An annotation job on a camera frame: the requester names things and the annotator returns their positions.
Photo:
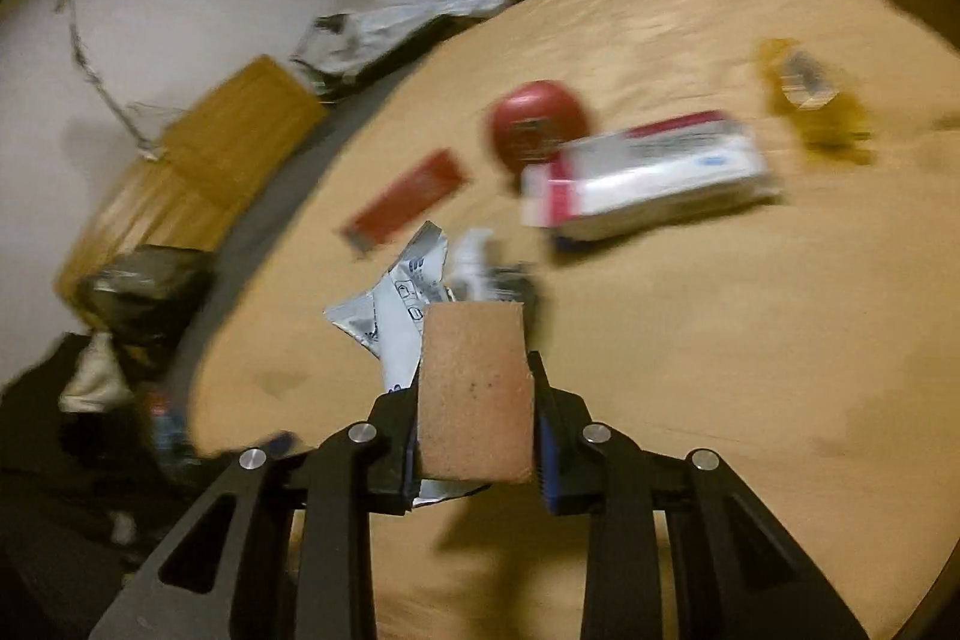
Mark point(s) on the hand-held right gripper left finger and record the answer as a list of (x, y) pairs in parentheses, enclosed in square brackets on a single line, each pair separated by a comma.
[(409, 452)]

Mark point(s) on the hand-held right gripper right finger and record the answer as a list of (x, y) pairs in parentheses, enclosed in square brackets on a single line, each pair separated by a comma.
[(546, 460)]

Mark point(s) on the brown rectangular block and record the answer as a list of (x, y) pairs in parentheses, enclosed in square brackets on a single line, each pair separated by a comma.
[(476, 392)]

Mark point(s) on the silver foil wrapper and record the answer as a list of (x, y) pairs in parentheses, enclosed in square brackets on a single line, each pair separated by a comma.
[(394, 310)]

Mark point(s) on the white tube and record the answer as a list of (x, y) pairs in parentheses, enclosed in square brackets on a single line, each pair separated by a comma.
[(471, 261)]

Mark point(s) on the flat red box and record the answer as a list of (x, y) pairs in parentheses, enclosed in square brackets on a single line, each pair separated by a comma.
[(409, 197)]

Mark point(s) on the dark grey bed sheet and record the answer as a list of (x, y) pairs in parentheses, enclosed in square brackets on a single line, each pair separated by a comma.
[(300, 183)]

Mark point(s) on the white medicine box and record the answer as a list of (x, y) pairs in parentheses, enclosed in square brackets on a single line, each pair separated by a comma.
[(652, 175)]

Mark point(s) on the black plastic bag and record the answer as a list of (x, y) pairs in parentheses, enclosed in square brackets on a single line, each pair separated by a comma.
[(142, 291)]

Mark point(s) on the white cloth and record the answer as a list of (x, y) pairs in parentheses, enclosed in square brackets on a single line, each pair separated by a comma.
[(94, 377)]

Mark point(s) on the round red tin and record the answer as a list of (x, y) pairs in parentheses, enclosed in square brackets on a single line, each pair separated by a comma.
[(532, 123)]

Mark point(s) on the wooden headboard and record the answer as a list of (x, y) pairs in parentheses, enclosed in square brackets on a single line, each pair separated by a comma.
[(217, 145)]

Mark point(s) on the low clear plastic sheet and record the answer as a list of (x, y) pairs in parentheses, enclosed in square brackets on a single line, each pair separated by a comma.
[(420, 3)]

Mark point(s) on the yellow crumpled wrapper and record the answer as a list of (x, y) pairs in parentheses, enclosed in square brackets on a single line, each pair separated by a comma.
[(817, 100)]

